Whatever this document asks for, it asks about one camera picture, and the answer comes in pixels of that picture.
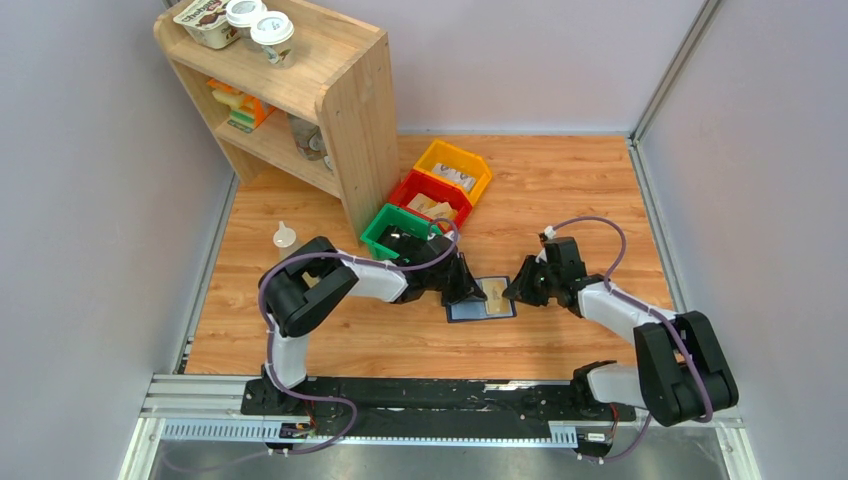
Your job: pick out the yellow VIP card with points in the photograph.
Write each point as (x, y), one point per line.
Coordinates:
(496, 304)
(441, 210)

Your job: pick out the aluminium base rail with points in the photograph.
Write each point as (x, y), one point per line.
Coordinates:
(373, 411)

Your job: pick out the green plastic bin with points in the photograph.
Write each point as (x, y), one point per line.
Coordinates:
(391, 215)

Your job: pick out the glass jar on shelf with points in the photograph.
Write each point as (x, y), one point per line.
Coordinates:
(308, 138)

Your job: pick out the white sachet in yellow bin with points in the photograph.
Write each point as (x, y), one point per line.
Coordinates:
(462, 179)

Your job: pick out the red plastic bin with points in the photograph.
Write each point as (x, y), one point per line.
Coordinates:
(416, 182)

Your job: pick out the black bag in green bin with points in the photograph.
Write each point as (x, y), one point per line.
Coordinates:
(396, 243)

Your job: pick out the brown packet left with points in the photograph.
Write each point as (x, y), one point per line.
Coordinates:
(421, 203)

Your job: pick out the navy blue card holder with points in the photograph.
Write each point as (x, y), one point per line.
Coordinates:
(471, 311)

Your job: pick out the wooden shelf unit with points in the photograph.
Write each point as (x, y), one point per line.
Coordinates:
(341, 81)

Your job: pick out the orange snack package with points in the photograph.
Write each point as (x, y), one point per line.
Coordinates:
(247, 112)

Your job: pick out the white lidded paper cup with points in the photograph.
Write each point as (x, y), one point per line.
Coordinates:
(240, 14)

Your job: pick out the clear squeeze bottle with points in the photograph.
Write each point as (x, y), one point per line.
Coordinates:
(286, 240)

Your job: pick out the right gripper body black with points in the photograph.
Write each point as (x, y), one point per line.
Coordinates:
(554, 281)

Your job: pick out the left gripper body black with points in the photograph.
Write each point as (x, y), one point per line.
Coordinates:
(435, 282)

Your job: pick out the yellow plastic bin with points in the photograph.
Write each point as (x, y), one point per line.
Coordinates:
(440, 151)

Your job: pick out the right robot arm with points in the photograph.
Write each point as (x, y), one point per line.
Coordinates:
(681, 373)

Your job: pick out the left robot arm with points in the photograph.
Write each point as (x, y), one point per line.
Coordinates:
(298, 294)

